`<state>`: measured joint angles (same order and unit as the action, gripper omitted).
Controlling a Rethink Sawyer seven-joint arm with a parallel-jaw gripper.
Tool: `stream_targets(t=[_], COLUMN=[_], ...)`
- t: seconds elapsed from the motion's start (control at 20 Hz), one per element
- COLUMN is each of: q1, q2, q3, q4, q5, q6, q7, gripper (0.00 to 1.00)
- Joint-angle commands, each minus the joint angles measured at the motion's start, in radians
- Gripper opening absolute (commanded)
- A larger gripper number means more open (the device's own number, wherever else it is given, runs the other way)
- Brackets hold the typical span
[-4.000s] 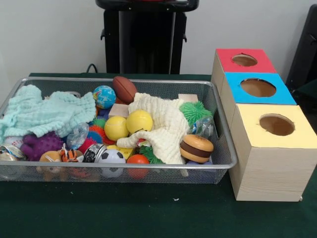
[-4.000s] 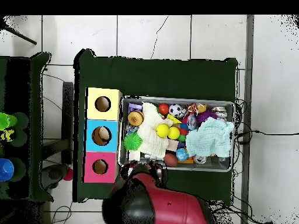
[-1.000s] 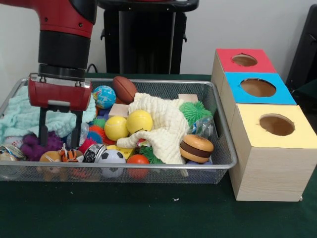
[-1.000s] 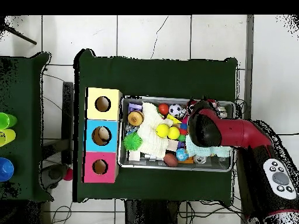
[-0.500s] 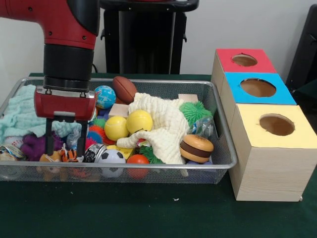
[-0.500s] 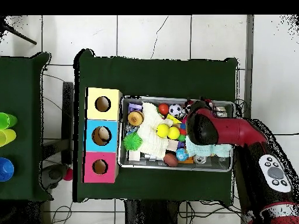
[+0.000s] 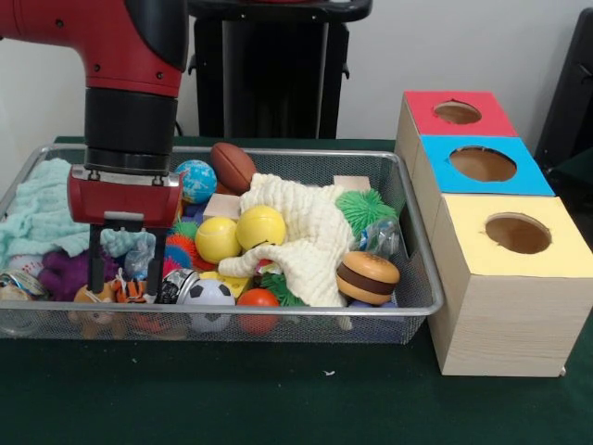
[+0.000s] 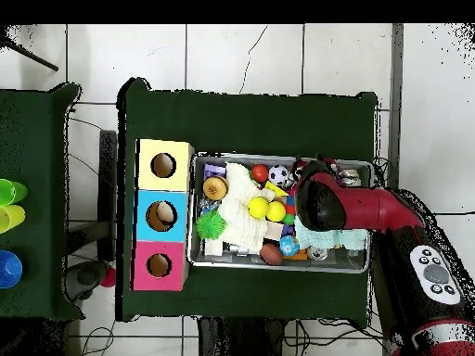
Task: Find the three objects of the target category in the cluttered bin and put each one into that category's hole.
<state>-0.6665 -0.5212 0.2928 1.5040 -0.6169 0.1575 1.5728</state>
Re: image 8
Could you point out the black tripod leg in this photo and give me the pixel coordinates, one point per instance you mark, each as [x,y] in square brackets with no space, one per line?
[37,61]

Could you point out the wooden box with three holes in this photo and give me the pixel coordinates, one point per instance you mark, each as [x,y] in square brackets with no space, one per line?
[178,230]

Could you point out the orange red ball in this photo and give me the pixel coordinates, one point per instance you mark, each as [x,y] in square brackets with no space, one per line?
[259,173]

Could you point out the bright green plastic cup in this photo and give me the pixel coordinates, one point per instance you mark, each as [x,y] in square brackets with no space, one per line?
[9,191]

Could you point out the blue globe ball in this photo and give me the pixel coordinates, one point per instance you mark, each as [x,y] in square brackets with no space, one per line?
[289,245]

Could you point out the green spiky rubber ball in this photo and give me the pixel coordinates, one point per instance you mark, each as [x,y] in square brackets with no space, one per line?
[210,224]

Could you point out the blue plastic cup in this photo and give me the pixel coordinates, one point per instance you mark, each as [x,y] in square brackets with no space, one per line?
[9,269]

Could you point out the small red floor ball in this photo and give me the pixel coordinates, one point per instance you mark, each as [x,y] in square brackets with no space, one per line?
[108,278]

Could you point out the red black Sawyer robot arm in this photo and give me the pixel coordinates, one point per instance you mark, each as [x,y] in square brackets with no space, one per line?
[371,204]

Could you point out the dark grey rounded object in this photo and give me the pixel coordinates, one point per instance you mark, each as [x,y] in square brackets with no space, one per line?
[87,276]

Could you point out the black white soccer ball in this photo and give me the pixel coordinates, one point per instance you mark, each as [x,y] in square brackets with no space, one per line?
[278,174]

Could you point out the mint green waffle cloth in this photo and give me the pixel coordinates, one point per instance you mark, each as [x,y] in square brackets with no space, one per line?
[326,239]

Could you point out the toy hamburger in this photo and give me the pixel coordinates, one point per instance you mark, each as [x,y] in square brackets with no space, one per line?
[215,188]

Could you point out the yellow smiley ball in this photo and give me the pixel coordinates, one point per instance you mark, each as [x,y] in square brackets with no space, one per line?
[258,207]

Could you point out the shallow silver mesh bin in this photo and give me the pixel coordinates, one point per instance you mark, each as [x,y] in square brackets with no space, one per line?
[334,261]

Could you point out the cream waffle cloth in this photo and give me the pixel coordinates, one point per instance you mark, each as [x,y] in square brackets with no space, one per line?
[237,222]

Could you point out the brown toy football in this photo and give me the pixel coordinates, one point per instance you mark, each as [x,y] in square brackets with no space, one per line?
[271,254]

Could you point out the dark green side table cloth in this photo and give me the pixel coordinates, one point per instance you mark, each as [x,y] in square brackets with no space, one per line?
[33,129]

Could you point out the yellow green plastic cup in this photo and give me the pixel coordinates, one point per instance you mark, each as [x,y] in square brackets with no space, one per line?
[13,217]

